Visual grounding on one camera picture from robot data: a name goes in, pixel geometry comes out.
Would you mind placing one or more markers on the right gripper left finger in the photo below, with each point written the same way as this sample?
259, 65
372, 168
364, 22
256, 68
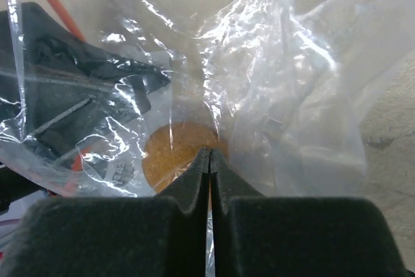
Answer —
164, 235

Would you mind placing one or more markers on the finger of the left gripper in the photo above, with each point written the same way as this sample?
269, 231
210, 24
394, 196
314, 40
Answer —
60, 93

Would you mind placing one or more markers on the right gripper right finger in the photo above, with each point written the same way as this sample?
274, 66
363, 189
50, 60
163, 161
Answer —
255, 235

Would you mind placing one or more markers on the clear bag of mushrooms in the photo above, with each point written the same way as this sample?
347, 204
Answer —
285, 82

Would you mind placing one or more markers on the brown fake mushroom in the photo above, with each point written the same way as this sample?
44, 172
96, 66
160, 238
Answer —
171, 149

